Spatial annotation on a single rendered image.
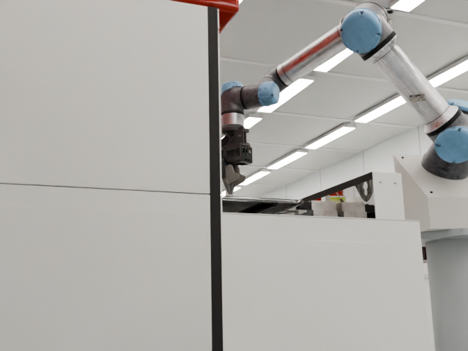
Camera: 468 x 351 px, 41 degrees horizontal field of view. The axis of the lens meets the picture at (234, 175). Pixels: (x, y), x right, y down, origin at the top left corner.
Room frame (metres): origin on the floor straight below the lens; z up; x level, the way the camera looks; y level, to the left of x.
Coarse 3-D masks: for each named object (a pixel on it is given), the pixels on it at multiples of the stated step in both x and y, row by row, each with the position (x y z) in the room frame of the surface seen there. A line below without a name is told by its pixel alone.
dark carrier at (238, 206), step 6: (222, 204) 1.73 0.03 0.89; (228, 204) 1.73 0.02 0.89; (234, 204) 1.74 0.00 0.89; (240, 204) 1.74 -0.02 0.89; (246, 204) 1.74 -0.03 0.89; (252, 204) 1.74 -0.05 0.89; (258, 204) 1.74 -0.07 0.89; (264, 204) 1.75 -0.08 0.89; (282, 204) 1.75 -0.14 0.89; (288, 204) 1.76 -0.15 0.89; (294, 204) 1.76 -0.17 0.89; (222, 210) 1.84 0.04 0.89; (228, 210) 1.84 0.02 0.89; (234, 210) 1.84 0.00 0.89; (240, 210) 1.85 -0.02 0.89; (246, 210) 1.85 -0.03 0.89; (270, 210) 1.86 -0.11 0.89; (276, 210) 1.86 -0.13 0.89
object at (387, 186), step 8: (376, 176) 1.64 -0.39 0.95; (384, 176) 1.65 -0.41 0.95; (392, 176) 1.66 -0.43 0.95; (400, 176) 1.67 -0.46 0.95; (376, 184) 1.64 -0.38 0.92; (384, 184) 1.65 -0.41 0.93; (392, 184) 1.66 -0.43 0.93; (400, 184) 1.67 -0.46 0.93; (376, 192) 1.64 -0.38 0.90; (384, 192) 1.65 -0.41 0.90; (392, 192) 1.66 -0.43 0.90; (400, 192) 1.67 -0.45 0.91; (376, 200) 1.64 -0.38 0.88; (384, 200) 1.65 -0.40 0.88; (392, 200) 1.66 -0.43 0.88; (400, 200) 1.67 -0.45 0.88; (376, 208) 1.64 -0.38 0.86; (384, 208) 1.65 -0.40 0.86; (392, 208) 1.66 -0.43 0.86; (400, 208) 1.67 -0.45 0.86; (376, 216) 1.64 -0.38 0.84; (384, 216) 1.65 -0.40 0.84; (392, 216) 1.66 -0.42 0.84; (400, 216) 1.67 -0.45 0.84
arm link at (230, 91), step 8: (224, 88) 1.89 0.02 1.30; (232, 88) 1.89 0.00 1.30; (240, 88) 1.95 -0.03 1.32; (224, 96) 1.89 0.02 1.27; (232, 96) 1.88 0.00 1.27; (224, 104) 1.90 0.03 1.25; (232, 104) 1.89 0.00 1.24; (240, 104) 1.88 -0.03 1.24; (224, 112) 1.90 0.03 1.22; (232, 112) 1.89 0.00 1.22; (240, 112) 1.90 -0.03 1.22
